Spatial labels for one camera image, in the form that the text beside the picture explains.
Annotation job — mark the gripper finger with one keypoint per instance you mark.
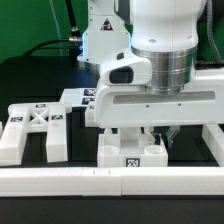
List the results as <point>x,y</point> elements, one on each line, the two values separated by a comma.
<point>154,138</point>
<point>171,134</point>

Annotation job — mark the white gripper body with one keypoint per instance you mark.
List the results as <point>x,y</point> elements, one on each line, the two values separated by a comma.
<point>124,97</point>

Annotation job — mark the white chair seat part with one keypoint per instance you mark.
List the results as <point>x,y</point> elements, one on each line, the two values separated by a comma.
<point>128,147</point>

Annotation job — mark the white right obstacle bar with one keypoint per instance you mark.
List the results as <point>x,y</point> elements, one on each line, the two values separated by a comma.
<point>213,136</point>

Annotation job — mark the white base tag plate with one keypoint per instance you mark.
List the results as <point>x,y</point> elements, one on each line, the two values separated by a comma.
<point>78,97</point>

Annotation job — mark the white front obstacle bar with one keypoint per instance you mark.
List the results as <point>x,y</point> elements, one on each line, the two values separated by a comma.
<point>111,181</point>

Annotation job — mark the white chair back frame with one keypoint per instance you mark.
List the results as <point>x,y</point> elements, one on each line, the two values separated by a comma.
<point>42,117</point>

